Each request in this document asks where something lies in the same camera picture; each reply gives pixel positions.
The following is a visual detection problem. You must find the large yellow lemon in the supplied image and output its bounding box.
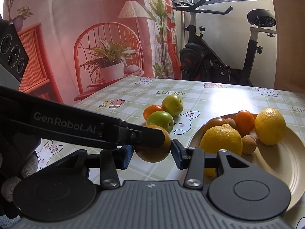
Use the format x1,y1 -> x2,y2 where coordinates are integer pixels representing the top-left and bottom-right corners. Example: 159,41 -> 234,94
199,123 -> 244,177

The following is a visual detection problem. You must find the dark orange brownish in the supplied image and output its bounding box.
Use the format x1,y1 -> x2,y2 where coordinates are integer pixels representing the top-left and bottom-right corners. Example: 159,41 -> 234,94
134,125 -> 172,163

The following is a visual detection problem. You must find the dark orange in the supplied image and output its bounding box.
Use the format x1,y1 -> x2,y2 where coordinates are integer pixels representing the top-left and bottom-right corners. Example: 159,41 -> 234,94
203,117 -> 225,134

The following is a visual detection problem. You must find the green apple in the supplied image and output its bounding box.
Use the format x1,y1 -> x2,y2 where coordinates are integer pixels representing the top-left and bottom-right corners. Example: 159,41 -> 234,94
146,111 -> 174,133

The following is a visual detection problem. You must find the bright orange tangerine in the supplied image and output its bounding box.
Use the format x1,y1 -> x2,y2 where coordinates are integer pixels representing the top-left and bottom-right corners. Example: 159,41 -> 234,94
234,110 -> 254,135

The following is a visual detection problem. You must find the yellow-green apple far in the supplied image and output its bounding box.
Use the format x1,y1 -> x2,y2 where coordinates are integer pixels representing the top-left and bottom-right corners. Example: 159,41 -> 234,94
161,95 -> 184,117

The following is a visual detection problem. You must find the small orange tangerine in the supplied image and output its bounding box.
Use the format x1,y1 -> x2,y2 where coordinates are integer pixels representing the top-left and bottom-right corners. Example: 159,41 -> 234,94
143,104 -> 163,121

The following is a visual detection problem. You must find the beige round plate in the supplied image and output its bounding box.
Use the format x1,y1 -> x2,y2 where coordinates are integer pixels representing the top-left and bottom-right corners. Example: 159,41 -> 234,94
187,112 -> 305,211

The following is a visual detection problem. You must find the red printed backdrop curtain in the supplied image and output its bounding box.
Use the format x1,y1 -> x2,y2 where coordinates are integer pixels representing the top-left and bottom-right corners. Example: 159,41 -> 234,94
1,0 -> 181,105

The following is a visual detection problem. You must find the black exercise bike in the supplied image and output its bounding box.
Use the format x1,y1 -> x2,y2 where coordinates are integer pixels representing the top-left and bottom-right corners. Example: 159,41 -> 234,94
172,0 -> 277,88

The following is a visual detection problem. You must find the wooden panel door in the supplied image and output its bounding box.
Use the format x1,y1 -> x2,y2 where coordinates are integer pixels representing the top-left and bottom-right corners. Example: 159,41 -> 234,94
273,0 -> 304,93

